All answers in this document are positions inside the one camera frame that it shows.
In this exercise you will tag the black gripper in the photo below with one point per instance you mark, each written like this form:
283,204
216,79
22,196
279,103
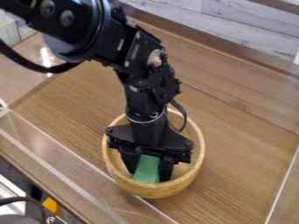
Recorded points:
155,141

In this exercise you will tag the green rectangular block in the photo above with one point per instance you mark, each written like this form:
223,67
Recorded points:
147,170

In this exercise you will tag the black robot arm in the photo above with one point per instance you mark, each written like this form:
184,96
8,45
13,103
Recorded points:
89,30

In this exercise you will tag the brown wooden bowl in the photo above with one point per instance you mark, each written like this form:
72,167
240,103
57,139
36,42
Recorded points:
183,172

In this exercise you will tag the yellow and black device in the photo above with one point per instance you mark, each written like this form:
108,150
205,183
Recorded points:
47,212

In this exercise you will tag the clear acrylic tray wall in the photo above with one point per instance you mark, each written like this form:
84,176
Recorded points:
83,189

